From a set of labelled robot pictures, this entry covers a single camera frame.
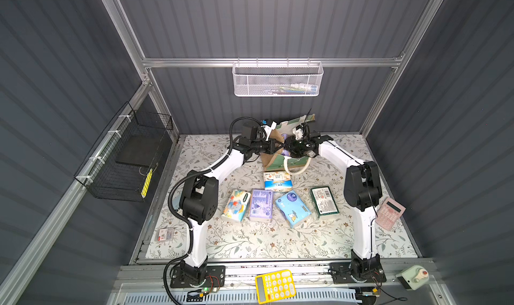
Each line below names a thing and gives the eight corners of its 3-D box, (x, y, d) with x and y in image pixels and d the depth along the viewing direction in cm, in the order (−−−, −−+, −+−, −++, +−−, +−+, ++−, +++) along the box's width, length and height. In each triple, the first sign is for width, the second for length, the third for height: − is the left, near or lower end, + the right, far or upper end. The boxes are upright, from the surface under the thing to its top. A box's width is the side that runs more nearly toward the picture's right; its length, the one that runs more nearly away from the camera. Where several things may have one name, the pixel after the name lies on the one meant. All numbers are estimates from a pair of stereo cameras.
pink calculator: (390, 232, 86) (392, 231, 84) (371, 218, 90) (373, 217, 88) (403, 210, 92) (406, 208, 91) (385, 198, 96) (387, 196, 95)
